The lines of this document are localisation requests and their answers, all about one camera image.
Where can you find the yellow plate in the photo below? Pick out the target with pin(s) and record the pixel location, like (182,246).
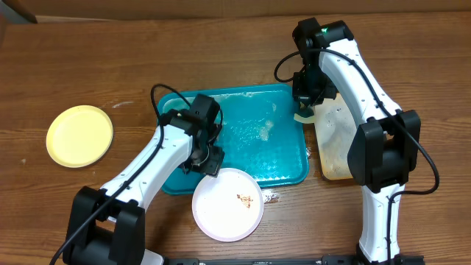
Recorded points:
(79,136)

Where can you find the green yellow sponge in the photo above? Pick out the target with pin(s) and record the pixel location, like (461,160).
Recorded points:
(305,115)

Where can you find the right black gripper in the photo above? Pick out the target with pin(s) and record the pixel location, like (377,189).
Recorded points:
(304,96)

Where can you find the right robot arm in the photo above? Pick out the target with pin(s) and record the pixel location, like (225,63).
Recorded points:
(383,151)

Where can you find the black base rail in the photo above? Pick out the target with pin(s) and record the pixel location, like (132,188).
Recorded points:
(325,260)

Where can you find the pale pink plate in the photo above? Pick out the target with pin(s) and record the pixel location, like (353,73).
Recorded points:
(228,207)

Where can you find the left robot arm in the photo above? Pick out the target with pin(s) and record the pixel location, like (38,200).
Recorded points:
(107,225)

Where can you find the teal plastic tray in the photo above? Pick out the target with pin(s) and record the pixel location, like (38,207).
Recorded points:
(259,134)

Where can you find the black tray with soapy water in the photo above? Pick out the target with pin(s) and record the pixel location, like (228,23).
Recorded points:
(335,130)

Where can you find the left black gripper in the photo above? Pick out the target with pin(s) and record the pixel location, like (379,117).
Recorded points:
(211,165)

